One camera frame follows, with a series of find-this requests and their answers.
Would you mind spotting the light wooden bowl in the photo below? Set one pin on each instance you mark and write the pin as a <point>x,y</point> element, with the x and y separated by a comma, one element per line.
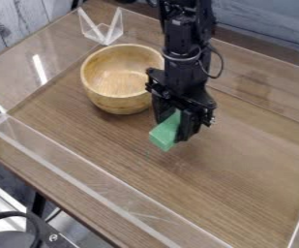
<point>114,77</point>

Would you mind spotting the clear acrylic tray wall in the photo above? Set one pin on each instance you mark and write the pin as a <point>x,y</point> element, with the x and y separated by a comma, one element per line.
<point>221,191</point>

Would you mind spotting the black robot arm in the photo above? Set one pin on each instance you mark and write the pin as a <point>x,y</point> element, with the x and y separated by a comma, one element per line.
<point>188,23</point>

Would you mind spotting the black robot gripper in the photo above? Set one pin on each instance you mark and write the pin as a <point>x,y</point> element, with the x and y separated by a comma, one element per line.
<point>178,88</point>

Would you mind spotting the green rectangular block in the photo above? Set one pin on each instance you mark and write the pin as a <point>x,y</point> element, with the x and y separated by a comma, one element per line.
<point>165,132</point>

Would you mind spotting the clear acrylic corner bracket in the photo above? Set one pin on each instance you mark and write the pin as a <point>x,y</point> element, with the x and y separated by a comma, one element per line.
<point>102,33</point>

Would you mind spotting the metal bracket with screw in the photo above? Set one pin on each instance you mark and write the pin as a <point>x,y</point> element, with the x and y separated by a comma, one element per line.
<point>53,239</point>

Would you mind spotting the black metal table leg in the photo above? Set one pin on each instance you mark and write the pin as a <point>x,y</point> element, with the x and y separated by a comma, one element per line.
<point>38,205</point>

